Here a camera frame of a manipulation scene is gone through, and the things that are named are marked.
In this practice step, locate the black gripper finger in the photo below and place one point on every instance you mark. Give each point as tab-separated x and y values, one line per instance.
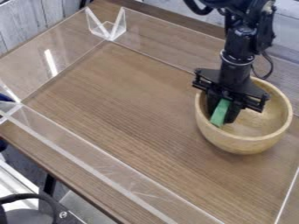
212	102
232	113

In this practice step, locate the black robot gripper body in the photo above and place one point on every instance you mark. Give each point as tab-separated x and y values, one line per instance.
242	90

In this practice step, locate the green rectangular block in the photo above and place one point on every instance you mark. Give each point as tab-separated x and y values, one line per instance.
218	116

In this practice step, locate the light wooden bowl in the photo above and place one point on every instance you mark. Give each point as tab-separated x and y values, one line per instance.
255	131

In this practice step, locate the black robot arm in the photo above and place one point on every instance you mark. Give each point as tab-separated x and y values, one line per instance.
248	27

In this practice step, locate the black table leg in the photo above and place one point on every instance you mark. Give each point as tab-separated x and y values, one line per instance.
50	184

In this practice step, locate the blue object at left edge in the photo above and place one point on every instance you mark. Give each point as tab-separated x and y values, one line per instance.
5	98

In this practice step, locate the clear acrylic enclosure walls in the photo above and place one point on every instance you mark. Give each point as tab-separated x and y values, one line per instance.
103	116

